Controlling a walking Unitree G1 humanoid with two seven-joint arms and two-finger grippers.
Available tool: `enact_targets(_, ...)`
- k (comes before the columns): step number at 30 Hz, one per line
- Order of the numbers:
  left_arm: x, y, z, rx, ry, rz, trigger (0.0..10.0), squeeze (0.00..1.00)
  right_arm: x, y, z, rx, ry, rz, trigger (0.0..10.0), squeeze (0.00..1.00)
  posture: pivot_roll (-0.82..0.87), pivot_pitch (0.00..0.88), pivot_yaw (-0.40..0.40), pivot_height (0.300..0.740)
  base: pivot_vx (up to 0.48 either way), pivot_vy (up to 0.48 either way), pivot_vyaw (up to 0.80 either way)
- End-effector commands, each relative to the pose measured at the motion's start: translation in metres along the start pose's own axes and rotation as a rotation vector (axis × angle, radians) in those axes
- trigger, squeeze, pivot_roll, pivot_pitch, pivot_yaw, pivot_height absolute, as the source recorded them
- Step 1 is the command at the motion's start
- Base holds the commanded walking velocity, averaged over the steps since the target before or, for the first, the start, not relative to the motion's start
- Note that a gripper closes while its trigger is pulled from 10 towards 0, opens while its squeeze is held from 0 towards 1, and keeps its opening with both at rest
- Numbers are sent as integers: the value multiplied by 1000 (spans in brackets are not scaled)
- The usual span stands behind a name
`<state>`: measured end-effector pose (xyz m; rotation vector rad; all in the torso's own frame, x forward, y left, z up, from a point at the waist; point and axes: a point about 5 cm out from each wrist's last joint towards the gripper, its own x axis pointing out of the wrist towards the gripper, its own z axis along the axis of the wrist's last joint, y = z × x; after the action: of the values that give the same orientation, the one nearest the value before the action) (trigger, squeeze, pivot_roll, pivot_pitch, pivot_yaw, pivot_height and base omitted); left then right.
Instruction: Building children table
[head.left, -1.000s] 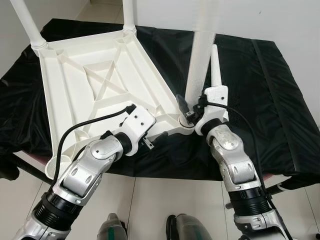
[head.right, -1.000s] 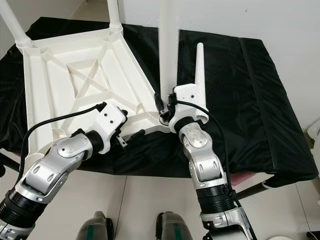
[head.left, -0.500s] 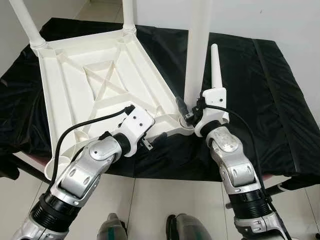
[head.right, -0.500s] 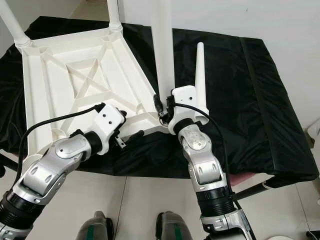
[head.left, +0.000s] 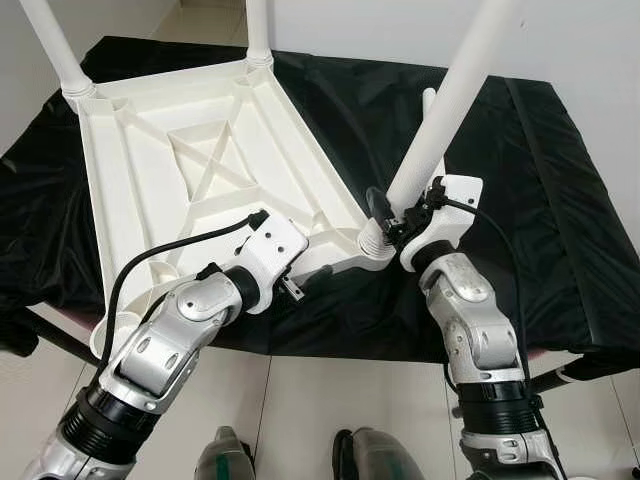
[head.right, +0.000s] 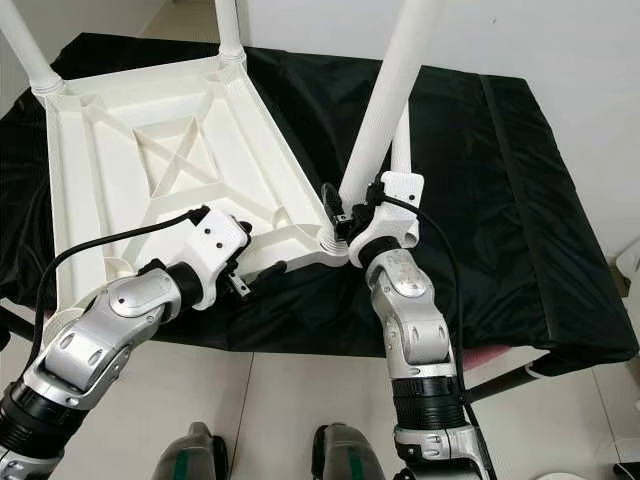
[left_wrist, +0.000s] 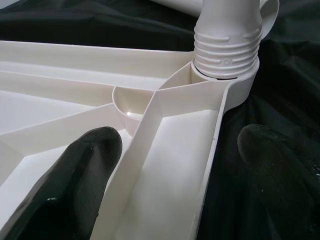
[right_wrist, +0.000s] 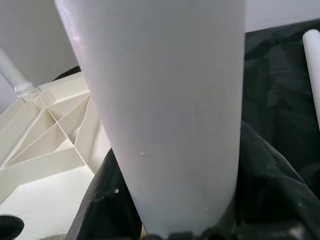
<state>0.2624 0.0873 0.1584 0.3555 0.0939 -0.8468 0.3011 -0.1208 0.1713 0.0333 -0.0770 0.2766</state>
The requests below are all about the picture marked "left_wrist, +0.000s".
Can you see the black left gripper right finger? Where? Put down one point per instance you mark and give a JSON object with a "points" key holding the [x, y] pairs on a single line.
{"points": [[282, 187]]}

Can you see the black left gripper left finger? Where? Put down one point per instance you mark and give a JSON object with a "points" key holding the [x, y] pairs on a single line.
{"points": [[62, 195]]}

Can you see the white plastic table top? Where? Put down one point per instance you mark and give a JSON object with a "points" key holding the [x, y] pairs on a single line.
{"points": [[175, 137]]}

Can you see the white plastic table leg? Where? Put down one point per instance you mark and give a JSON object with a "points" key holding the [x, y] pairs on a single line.
{"points": [[225, 37], [180, 6]]}

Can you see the black table cloth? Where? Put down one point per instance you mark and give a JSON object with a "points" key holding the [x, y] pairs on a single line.
{"points": [[275, 100]]}

